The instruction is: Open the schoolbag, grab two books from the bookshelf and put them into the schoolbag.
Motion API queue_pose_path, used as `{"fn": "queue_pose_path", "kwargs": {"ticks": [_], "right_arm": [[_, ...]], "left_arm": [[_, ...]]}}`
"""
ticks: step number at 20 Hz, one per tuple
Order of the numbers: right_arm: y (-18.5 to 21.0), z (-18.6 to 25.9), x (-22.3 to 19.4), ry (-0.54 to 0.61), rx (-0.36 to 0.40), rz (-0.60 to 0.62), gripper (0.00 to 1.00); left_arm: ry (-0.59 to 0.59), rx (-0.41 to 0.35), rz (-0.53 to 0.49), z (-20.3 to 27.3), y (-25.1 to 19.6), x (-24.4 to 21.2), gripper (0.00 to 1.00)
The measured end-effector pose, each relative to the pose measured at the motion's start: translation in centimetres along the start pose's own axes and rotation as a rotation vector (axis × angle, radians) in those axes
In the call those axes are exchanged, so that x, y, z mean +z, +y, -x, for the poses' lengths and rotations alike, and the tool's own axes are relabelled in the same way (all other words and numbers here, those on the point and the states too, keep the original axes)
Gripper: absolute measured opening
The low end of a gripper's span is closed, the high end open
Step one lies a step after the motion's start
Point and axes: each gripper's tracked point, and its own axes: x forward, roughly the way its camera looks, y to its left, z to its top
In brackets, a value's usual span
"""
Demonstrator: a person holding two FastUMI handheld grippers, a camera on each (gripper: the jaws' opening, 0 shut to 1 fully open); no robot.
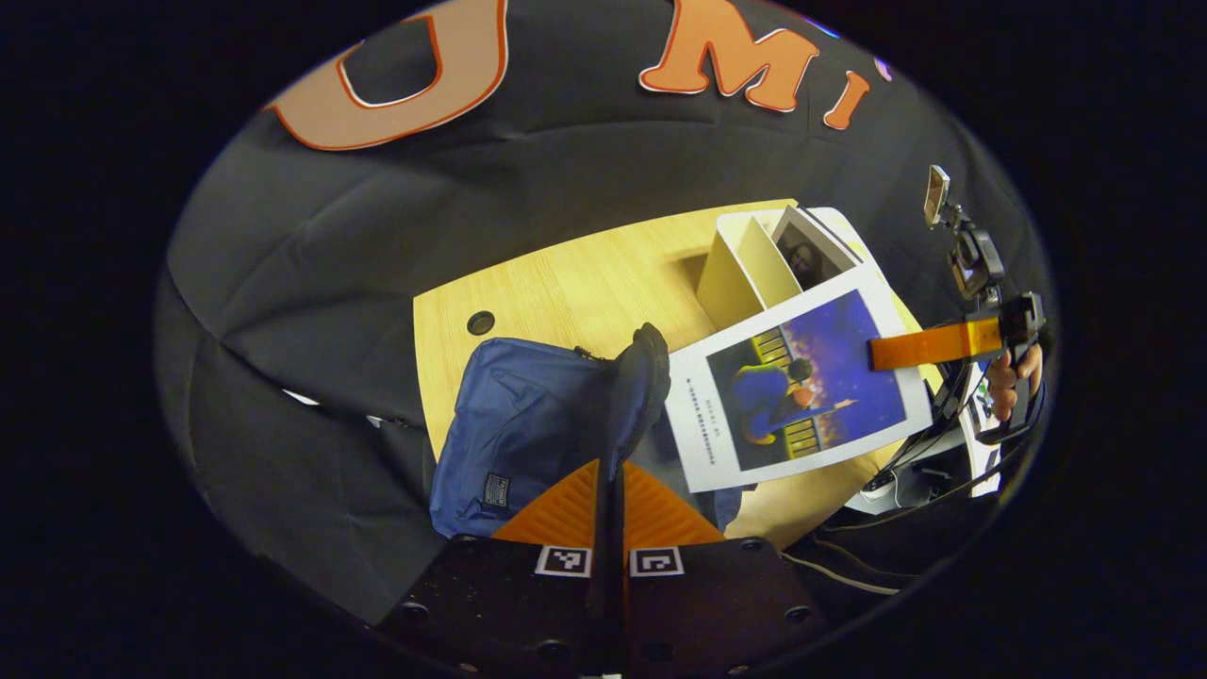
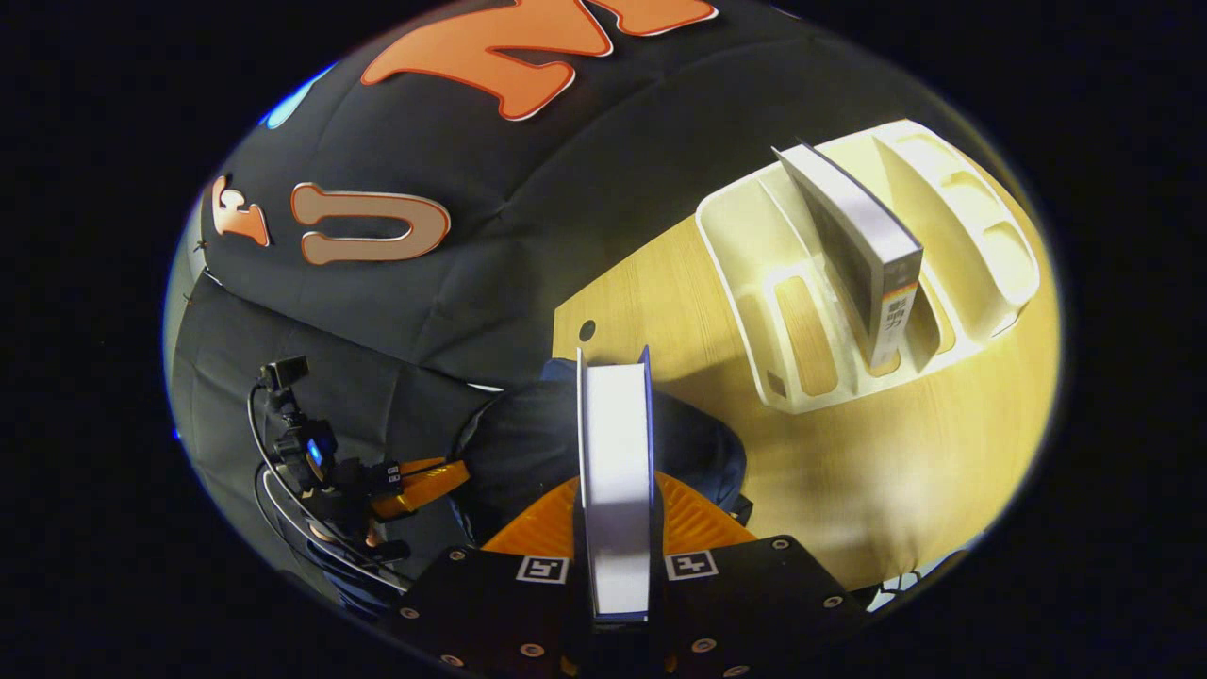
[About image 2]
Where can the black backdrop cloth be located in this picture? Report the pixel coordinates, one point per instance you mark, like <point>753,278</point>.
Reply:
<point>566,189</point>

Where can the white bookshelf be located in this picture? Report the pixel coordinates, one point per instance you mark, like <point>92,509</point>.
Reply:
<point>745,236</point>

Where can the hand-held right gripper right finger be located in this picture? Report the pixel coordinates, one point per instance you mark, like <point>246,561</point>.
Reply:
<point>754,604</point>

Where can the black book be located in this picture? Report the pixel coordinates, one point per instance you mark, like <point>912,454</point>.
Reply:
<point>858,236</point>

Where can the blue schoolbag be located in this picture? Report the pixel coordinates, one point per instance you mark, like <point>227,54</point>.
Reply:
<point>528,443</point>

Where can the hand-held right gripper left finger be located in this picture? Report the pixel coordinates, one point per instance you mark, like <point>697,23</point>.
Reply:
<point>490,604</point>

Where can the blue book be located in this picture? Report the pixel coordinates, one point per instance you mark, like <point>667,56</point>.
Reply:
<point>615,471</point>

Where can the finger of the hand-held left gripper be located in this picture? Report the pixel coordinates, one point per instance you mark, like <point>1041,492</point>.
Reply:
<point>424,486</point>

